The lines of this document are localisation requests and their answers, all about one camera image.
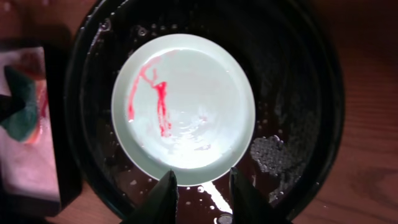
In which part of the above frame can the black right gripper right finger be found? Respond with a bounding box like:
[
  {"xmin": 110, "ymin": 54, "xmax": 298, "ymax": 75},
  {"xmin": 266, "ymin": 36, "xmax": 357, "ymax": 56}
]
[{"xmin": 229, "ymin": 167, "xmax": 292, "ymax": 224}]

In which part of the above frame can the pale green plate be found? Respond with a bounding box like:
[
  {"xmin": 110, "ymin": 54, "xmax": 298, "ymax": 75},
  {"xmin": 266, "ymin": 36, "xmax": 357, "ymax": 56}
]
[{"xmin": 111, "ymin": 34, "xmax": 256, "ymax": 187}]

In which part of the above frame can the green yellow sponge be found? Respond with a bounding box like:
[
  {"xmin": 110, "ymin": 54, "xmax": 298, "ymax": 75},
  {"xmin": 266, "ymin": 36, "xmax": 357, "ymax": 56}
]
[{"xmin": 1, "ymin": 66, "xmax": 39, "ymax": 142}]

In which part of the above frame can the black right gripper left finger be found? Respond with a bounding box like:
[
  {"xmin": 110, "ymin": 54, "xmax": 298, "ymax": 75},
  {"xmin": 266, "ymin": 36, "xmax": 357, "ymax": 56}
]
[{"xmin": 120, "ymin": 170, "xmax": 178, "ymax": 224}]

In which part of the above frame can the rectangular black soapy water tray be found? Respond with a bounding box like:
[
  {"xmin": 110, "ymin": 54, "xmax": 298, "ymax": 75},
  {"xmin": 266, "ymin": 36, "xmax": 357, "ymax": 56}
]
[{"xmin": 1, "ymin": 39, "xmax": 81, "ymax": 217}]

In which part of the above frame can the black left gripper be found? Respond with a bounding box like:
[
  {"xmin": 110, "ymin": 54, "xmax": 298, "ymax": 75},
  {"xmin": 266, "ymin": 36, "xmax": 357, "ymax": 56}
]
[{"xmin": 0, "ymin": 94, "xmax": 25, "ymax": 122}]

